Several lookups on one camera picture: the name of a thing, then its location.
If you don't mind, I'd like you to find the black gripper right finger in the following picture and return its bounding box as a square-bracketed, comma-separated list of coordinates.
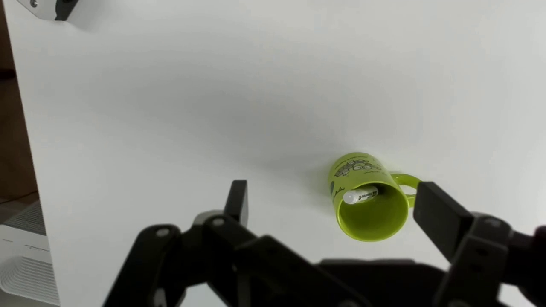
[413, 180, 546, 307]

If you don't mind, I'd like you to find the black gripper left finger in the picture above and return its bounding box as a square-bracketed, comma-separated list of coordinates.
[100, 178, 365, 307]

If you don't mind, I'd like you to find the green printed mug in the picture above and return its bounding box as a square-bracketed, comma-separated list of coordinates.
[327, 149, 423, 243]

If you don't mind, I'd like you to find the white plastic appliance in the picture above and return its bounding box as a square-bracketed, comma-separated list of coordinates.
[0, 194, 61, 307]

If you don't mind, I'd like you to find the brown wooden cabinet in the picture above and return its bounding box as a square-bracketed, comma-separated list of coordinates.
[0, 0, 41, 206]

